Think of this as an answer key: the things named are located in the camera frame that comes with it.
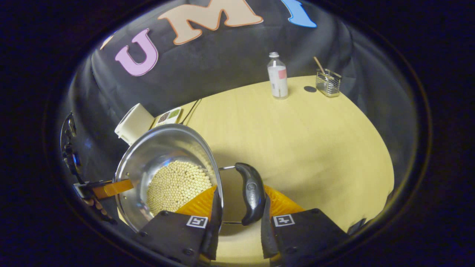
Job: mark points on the clear bottle with pink label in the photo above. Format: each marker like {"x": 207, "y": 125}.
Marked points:
{"x": 277, "y": 79}

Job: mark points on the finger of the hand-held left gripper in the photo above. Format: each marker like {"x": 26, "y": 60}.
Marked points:
{"x": 111, "y": 188}

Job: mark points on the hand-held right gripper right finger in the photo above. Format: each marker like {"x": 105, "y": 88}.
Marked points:
{"x": 266, "y": 237}

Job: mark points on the pile of soybeans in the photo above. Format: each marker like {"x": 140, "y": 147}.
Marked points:
{"x": 178, "y": 185}

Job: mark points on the stainless steel pot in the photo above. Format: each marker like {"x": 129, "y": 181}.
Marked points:
{"x": 167, "y": 148}

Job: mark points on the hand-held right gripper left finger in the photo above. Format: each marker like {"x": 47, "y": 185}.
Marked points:
{"x": 213, "y": 237}

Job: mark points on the small black round disc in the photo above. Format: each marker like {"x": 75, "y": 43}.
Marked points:
{"x": 310, "y": 89}

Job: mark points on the wooden stick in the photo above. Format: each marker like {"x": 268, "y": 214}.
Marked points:
{"x": 319, "y": 65}

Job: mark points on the white divided bean dish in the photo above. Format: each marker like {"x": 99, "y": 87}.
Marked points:
{"x": 169, "y": 116}

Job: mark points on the white box appliance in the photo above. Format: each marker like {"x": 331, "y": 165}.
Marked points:
{"x": 133, "y": 124}

